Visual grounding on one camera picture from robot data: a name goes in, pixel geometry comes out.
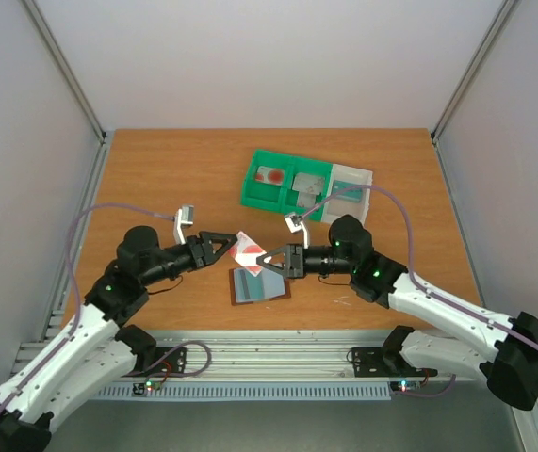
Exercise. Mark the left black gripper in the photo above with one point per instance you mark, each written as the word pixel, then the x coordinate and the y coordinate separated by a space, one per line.
pixel 203 254

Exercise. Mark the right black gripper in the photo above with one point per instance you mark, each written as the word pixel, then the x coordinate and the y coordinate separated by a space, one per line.
pixel 294 261

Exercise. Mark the card with red circle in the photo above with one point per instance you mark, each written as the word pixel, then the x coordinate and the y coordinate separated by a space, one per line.
pixel 245 252

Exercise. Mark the brown leather card holder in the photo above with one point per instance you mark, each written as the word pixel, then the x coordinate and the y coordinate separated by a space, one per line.
pixel 275 287

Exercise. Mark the teal VIP card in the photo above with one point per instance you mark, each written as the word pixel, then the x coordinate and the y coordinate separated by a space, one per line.
pixel 248 288

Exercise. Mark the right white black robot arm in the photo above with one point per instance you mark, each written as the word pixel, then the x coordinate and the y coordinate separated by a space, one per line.
pixel 498 350

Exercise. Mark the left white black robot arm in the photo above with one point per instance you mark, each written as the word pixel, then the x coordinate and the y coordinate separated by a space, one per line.
pixel 98 345

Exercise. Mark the grey silver card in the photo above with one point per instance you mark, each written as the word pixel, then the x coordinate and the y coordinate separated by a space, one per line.
pixel 309 183

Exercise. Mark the card with red circles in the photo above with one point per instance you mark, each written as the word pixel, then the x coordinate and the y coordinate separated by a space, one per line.
pixel 269 175

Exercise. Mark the green bin middle compartment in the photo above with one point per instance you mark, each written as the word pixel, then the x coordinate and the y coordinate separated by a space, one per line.
pixel 293 166

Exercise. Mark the left controller board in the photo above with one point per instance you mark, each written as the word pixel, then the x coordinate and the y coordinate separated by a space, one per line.
pixel 148 388

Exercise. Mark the controller board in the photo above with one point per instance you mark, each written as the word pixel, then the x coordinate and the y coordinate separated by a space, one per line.
pixel 148 388
pixel 405 386

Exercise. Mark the right controller board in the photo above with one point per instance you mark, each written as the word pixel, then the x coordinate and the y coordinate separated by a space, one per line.
pixel 405 386

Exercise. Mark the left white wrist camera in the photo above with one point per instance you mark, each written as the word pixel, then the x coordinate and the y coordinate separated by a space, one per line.
pixel 183 219

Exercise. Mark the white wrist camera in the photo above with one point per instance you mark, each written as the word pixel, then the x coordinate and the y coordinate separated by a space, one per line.
pixel 183 219
pixel 295 223

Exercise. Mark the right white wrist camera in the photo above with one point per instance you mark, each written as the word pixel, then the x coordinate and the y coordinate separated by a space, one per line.
pixel 295 223

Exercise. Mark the aluminium front rail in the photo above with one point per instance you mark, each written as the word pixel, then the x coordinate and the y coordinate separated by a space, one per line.
pixel 276 355

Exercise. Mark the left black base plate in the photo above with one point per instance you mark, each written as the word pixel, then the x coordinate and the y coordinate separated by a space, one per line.
pixel 173 358

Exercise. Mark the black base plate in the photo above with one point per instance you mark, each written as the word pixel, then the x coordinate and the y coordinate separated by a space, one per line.
pixel 369 362
pixel 173 358

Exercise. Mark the grey slotted cable duct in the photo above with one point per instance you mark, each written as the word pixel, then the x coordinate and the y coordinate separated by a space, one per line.
pixel 191 392

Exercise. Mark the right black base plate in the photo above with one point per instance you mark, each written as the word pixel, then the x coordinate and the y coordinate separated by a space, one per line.
pixel 369 362

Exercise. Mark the left aluminium frame post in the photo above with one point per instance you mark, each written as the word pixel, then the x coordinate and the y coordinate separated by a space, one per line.
pixel 50 42

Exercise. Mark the aluminium frame post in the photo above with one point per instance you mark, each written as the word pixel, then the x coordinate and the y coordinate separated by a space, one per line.
pixel 50 42
pixel 486 45

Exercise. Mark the right aluminium frame post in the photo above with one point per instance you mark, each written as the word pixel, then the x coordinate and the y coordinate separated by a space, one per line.
pixel 486 45

